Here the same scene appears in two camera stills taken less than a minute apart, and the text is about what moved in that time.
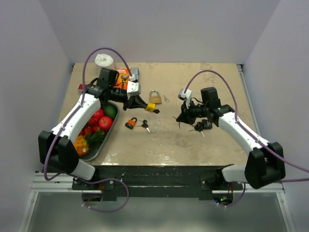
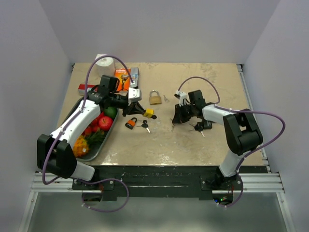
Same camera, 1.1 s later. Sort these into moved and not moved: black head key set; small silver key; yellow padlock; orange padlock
Moved: yellow padlock
Not moved: small silver key; orange padlock; black head key set
